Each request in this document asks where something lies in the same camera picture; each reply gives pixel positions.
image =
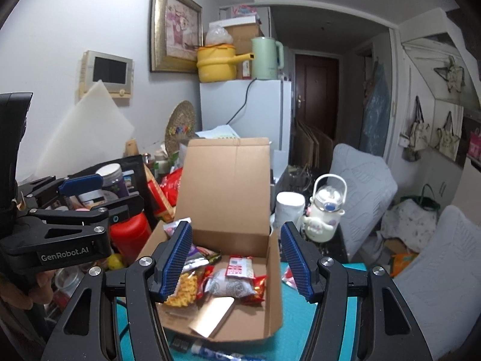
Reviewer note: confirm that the clear wrapper packet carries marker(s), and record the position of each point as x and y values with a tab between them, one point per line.
171	229

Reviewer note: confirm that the red bottle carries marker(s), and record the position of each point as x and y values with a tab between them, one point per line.
129	237

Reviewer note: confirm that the white translucent snack packet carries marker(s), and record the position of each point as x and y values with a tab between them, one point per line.
229	284

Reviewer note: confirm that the clear plastic bag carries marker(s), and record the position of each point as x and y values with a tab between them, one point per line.
218	35

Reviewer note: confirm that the star wall decoration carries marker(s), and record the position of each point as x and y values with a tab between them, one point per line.
451	77

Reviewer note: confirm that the woven round plate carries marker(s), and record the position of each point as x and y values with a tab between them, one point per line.
180	124

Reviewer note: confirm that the white red label packet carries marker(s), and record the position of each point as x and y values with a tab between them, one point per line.
238	267

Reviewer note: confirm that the pink white packet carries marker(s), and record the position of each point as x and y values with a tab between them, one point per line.
289	278

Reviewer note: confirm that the small black box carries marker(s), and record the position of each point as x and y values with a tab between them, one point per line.
179	345

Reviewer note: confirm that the cream water bottle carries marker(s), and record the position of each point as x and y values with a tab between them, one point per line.
323	214

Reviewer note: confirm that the green electric kettle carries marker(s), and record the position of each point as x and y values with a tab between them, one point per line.
265	58

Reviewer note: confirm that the red plastic bag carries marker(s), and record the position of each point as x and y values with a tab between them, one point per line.
171	191

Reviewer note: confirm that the yellow pot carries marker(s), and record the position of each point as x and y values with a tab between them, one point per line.
216	64

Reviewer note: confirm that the white fridge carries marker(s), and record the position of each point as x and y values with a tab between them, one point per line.
263	120

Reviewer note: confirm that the white foam board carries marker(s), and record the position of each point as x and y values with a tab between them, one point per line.
90	128

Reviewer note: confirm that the white cup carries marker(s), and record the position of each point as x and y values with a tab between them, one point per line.
290	207

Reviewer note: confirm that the blue hanging cloth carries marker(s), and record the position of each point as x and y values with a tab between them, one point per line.
375	112

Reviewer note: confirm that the flattened cardboard sheets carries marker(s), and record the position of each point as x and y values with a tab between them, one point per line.
313	143

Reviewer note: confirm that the grey covered chair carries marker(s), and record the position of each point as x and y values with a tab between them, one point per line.
360	195
439	289

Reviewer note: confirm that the brown cardboard box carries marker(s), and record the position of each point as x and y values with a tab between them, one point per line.
225	180

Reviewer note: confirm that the gold framed picture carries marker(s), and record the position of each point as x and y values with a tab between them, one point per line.
178	26

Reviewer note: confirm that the clear spice jar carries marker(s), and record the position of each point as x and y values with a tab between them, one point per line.
69	280

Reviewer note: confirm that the person's left hand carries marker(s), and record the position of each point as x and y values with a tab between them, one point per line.
35	289

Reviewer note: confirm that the yellow waffle snack packet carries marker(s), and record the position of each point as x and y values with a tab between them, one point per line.
186	289

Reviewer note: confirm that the black side table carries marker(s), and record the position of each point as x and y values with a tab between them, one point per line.
340	250

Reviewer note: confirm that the dark jar purple label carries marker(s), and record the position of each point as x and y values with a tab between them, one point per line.
114	180

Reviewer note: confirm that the gold flat box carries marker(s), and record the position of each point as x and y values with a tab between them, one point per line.
212	316

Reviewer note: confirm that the large red snack packet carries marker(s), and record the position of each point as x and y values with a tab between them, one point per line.
257	289

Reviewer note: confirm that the wall intercom panel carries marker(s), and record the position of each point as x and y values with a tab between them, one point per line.
109	71

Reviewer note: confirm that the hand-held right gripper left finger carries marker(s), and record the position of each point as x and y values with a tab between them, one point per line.
176	260

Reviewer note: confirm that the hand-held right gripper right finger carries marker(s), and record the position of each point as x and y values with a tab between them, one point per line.
297	260

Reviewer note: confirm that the canvas tote bag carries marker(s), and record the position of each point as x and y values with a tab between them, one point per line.
415	133
447	139

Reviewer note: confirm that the green lime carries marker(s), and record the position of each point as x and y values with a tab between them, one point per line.
115	262

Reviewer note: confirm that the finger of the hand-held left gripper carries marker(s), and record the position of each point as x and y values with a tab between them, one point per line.
124	207
80	183

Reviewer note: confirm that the orange bag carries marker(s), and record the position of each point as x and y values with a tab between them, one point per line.
404	263

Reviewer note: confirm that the blue tube packet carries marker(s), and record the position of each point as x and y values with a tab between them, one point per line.
216	350

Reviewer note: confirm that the dark brown door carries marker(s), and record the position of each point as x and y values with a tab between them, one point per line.
317	94

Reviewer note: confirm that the cardboard carton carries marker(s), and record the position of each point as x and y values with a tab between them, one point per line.
244	37

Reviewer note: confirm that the white paper stack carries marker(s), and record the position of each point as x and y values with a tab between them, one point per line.
218	132

